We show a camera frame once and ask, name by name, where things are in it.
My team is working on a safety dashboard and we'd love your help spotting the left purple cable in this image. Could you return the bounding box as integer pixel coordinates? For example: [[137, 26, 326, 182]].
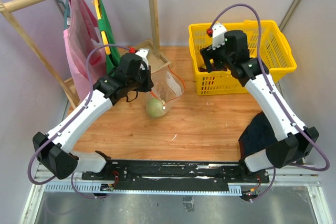
[[27, 44, 132, 200]]

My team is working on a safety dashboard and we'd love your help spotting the teal hanger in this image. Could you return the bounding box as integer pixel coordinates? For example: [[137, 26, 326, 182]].
[[56, 0, 71, 30]]

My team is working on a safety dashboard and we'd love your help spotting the yellow hanger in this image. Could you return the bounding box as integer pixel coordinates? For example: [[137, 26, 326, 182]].
[[92, 0, 109, 45]]

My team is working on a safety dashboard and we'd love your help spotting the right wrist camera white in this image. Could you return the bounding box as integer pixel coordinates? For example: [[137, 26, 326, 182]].
[[206, 23, 227, 50]]

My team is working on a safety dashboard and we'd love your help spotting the green cabbage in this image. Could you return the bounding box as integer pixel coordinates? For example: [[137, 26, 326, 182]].
[[145, 98, 166, 118]]

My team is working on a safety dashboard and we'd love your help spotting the aluminium frame rail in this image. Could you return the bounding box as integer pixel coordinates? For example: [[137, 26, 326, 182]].
[[20, 170, 335, 223]]

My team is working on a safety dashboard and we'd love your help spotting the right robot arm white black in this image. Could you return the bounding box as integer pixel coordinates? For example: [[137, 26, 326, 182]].
[[200, 26, 319, 182]]

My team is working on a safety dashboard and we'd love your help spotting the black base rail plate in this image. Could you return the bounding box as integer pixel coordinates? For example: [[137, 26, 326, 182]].
[[81, 159, 269, 194]]

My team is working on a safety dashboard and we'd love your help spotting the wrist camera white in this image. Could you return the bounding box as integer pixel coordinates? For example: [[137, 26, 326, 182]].
[[129, 47, 150, 70], [206, 23, 227, 50]]

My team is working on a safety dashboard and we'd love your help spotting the green shirt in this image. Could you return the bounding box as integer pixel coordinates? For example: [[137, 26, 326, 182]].
[[98, 0, 121, 72]]

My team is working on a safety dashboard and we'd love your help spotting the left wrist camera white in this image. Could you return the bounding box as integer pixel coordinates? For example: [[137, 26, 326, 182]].
[[129, 47, 150, 70]]

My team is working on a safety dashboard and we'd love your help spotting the pink shirt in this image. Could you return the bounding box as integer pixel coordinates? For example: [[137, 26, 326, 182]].
[[64, 0, 107, 101]]

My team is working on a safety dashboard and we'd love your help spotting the clear zip top bag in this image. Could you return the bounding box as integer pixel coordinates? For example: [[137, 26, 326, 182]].
[[145, 67, 185, 116]]

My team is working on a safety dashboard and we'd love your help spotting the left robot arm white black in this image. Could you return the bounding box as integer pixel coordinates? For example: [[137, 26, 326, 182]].
[[32, 49, 153, 180]]

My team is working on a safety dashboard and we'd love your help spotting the dark navy cloth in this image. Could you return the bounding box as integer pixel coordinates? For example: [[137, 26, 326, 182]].
[[238, 112, 277, 158]]

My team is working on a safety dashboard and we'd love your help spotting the wooden clothes rack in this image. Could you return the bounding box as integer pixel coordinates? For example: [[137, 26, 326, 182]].
[[1, 0, 160, 106]]

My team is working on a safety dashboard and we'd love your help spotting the dark red grapes bunch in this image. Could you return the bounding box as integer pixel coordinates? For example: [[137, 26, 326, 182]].
[[198, 64, 228, 72]]

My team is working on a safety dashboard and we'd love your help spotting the yellow plastic basket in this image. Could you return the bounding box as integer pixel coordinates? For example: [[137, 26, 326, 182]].
[[188, 20, 297, 95]]

